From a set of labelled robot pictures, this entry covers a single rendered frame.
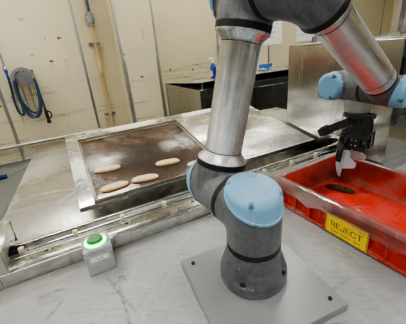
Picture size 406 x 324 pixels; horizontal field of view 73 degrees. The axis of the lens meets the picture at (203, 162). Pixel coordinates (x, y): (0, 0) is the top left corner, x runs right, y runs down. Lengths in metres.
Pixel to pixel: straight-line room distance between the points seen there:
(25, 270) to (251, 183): 0.61
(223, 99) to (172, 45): 4.24
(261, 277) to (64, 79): 4.16
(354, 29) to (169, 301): 0.66
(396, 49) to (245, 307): 0.94
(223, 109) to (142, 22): 3.84
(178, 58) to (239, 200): 4.41
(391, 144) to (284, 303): 0.80
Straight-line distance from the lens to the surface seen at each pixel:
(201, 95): 2.75
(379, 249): 0.81
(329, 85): 0.84
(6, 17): 4.54
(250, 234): 0.55
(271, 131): 1.43
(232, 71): 0.59
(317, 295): 0.68
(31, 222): 1.17
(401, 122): 1.26
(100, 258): 0.79
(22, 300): 0.85
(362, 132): 0.99
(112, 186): 1.04
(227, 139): 0.61
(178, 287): 0.72
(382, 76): 0.73
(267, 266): 0.61
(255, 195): 0.54
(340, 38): 0.60
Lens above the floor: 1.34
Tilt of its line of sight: 23 degrees down
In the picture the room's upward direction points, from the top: 5 degrees counter-clockwise
